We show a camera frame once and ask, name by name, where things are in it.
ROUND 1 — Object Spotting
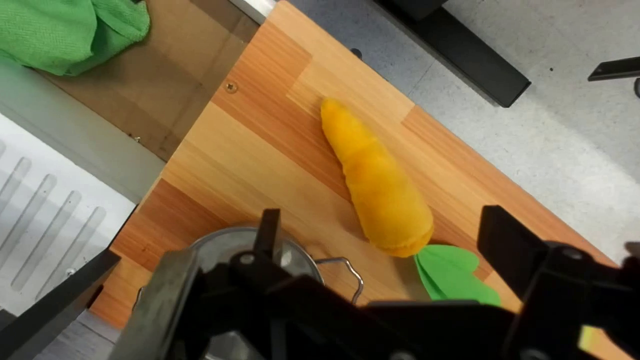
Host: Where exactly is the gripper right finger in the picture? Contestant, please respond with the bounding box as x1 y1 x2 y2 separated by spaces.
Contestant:
477 205 640 360

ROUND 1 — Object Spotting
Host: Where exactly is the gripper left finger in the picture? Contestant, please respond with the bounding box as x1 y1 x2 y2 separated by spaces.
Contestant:
109 209 362 360

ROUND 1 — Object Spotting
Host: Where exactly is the orange carrot plush toy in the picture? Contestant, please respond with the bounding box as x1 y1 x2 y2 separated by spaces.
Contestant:
320 97 502 307

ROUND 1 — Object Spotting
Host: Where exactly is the black flat bar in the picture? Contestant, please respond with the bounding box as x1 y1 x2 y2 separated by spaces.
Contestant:
0 248 122 360

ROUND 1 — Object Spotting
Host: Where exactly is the steel sink with ridged drainboard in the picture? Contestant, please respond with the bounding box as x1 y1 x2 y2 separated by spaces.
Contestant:
0 54 167 317

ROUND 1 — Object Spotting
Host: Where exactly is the black metal bar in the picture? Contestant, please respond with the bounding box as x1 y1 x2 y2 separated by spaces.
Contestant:
587 56 640 82

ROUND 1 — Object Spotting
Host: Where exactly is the black metal floor beam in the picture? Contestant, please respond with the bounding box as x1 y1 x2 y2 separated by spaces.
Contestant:
371 0 532 109

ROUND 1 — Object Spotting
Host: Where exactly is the green cloth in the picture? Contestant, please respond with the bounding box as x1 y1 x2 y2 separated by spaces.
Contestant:
0 0 151 77

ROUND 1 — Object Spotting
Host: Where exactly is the steel pot with wire handles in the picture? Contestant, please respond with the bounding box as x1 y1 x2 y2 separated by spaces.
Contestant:
132 225 364 360

